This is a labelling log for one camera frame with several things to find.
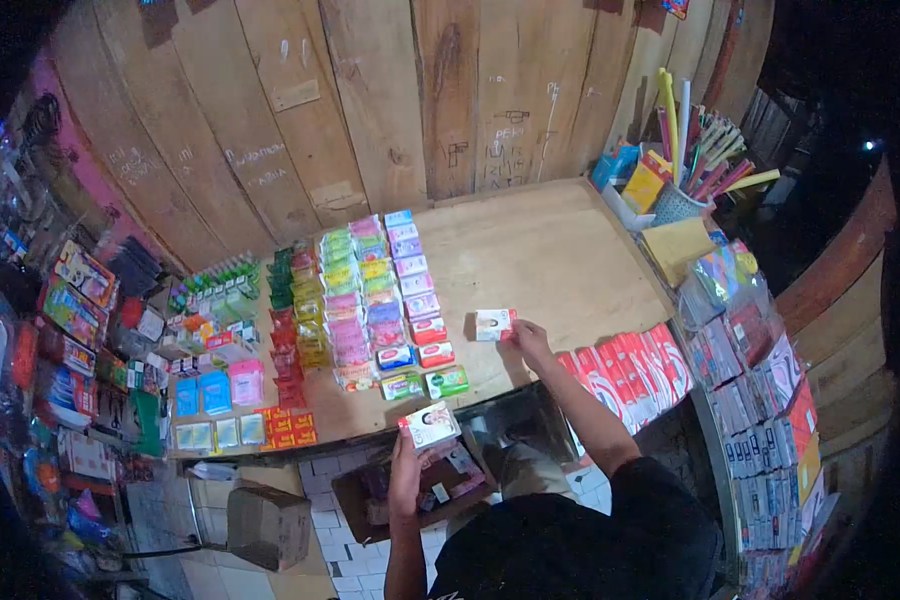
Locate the person's left hand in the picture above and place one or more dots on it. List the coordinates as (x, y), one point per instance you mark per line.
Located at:
(406, 480)

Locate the person's right hand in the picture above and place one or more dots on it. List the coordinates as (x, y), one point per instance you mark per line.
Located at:
(532, 343)

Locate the person's right fingers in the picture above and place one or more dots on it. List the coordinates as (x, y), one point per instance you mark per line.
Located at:
(515, 331)

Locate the person's left thumb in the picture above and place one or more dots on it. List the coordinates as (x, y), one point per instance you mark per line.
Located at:
(403, 444)

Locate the white red small carton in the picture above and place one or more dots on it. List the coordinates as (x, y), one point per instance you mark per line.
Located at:
(491, 324)

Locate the stack of white cartons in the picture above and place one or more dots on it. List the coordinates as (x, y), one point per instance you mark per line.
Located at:
(429, 424)

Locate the open cardboard box with goods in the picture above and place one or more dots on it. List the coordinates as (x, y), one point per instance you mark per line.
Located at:
(420, 495)

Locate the green soap box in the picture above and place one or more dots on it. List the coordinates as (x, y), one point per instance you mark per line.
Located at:
(403, 386)
(447, 381)

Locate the blue red soap box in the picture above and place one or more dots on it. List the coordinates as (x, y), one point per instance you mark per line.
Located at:
(395, 357)

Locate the column of soap boxes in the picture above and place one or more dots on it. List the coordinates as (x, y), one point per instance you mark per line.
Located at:
(418, 289)

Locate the stack of orange red packets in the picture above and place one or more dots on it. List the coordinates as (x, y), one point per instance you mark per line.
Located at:
(289, 430)

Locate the row of red white packets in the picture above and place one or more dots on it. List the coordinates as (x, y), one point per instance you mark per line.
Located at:
(630, 375)

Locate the column of pink green packets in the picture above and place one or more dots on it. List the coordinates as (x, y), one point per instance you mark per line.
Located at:
(379, 285)

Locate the column of green pink sachets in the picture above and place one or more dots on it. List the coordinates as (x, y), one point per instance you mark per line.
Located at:
(343, 307)

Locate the closed brown cardboard box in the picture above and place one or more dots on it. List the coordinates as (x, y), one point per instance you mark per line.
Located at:
(268, 525)

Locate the column of yellow sachets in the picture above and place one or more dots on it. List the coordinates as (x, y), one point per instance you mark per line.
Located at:
(309, 315)

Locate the white tray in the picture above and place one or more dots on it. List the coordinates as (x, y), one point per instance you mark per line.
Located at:
(626, 211)

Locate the column of red green sachets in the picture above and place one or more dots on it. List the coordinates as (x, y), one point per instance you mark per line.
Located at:
(285, 330)

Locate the pink packet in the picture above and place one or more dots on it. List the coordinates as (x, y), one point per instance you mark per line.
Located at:
(246, 381)

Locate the yellow paper envelope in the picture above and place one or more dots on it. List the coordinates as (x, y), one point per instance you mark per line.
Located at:
(675, 247)

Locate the row of pale sachets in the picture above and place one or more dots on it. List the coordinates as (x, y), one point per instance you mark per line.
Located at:
(220, 433)

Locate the blue boxes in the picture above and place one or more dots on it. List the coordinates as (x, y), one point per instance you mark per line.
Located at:
(613, 166)

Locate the blue packet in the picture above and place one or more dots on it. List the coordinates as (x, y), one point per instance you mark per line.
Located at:
(187, 396)
(215, 391)

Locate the person's body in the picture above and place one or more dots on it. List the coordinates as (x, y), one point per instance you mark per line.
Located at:
(570, 547)

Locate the yellow box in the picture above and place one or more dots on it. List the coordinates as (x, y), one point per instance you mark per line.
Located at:
(645, 184)

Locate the woven cup with pens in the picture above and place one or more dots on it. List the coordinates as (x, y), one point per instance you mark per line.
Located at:
(682, 187)

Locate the pile of small mixed boxes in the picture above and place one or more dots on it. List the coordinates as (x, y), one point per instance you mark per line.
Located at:
(210, 334)

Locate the row of green bottles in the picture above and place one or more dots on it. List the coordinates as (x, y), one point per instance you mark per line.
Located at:
(221, 277)

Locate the hanging rack of packets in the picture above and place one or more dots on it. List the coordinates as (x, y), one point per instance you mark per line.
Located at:
(757, 420)

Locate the full shop shelf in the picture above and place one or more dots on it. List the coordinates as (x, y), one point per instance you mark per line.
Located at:
(67, 345)

